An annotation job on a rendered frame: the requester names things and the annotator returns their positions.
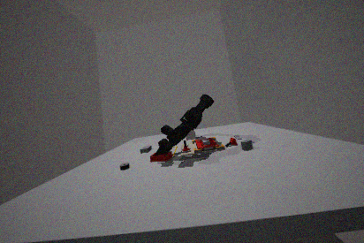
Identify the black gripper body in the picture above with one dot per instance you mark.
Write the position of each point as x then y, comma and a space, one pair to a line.
166, 146

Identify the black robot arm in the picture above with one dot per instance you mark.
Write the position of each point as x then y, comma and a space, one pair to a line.
193, 117

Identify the black toy tyre with grey hub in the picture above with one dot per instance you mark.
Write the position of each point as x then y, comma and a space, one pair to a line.
124, 166

